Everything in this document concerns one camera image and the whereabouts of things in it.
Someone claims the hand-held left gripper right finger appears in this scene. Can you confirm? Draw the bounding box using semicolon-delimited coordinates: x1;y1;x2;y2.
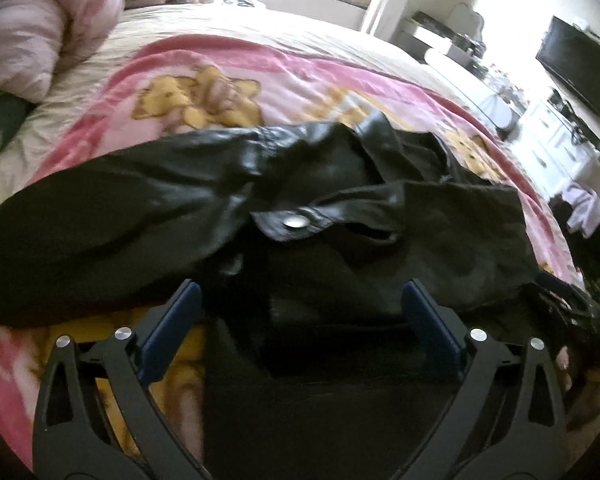
401;280;570;480

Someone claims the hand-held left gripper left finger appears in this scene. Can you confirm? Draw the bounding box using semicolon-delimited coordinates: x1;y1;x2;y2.
31;280;211;480

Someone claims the black leather jacket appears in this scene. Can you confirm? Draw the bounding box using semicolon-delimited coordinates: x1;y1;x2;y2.
0;110;600;480

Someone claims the person's right hand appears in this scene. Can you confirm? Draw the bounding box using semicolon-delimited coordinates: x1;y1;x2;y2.
555;345;588;396

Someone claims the pale hanging cloth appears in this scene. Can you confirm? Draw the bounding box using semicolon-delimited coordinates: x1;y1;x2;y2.
560;182;600;240

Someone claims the white drawer cabinet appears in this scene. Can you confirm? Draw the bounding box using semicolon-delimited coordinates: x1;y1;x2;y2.
520;100;600;198

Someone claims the white round container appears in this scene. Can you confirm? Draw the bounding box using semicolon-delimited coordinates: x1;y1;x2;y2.
480;94;522;137

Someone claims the pink printed blanket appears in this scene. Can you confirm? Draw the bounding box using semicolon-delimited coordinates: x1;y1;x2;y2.
0;34;586;476

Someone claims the green patterned pillow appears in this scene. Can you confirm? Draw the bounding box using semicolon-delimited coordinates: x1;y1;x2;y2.
0;89;33;186

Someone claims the cluttered white desk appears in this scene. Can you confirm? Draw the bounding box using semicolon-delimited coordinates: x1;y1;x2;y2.
392;10;526;106

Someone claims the black wall television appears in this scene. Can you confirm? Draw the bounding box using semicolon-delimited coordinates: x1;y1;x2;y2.
535;15;600;123

